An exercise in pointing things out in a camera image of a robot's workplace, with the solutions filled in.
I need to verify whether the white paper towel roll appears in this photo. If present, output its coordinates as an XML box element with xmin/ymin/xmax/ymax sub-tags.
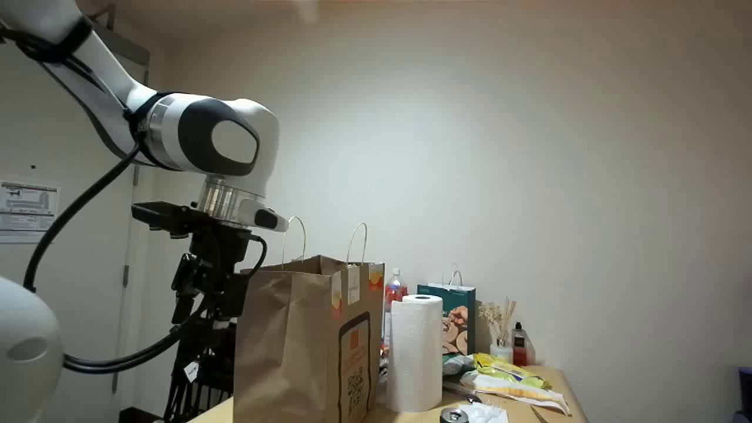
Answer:
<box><xmin>387</xmin><ymin>290</ymin><xmax>447</xmax><ymax>416</ymax></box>

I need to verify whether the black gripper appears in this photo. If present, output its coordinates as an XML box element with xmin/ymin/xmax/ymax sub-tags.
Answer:
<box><xmin>162</xmin><ymin>225</ymin><xmax>254</xmax><ymax>423</ymax></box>

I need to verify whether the cup of wooden sticks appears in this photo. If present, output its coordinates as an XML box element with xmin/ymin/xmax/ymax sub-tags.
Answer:
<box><xmin>480</xmin><ymin>299</ymin><xmax>519</xmax><ymax>362</ymax></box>

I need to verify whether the small dark sauce bottle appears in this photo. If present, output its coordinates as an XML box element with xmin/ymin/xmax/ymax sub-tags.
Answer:
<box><xmin>511</xmin><ymin>320</ymin><xmax>528</xmax><ymax>366</ymax></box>

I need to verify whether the yellow snack packet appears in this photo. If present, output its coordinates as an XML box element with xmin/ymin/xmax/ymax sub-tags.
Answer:
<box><xmin>471</xmin><ymin>350</ymin><xmax>551</xmax><ymax>391</ymax></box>

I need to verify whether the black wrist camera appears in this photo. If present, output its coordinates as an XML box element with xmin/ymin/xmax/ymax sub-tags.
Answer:
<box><xmin>129</xmin><ymin>200</ymin><xmax>291</xmax><ymax>236</ymax></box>

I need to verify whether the white plastic packet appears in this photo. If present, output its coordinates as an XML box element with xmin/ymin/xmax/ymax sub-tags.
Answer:
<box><xmin>462</xmin><ymin>371</ymin><xmax>572</xmax><ymax>416</ymax></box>

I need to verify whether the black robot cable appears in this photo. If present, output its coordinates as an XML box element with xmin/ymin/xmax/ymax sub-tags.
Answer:
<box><xmin>21</xmin><ymin>144</ymin><xmax>270</xmax><ymax>376</ymax></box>

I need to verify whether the red label plastic bottle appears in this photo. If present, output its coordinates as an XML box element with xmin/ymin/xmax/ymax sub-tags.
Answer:
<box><xmin>383</xmin><ymin>265</ymin><xmax>409</xmax><ymax>350</ymax></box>

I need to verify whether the white paper wall notice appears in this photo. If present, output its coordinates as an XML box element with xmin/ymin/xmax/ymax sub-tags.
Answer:
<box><xmin>0</xmin><ymin>180</ymin><xmax>61</xmax><ymax>243</ymax></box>

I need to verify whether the brown paper bag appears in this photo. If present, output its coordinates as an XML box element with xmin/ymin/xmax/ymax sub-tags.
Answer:
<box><xmin>234</xmin><ymin>214</ymin><xmax>387</xmax><ymax>423</ymax></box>

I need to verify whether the crumpled white wrapper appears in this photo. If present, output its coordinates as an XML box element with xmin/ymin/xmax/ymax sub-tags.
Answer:
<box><xmin>439</xmin><ymin>399</ymin><xmax>511</xmax><ymax>423</ymax></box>

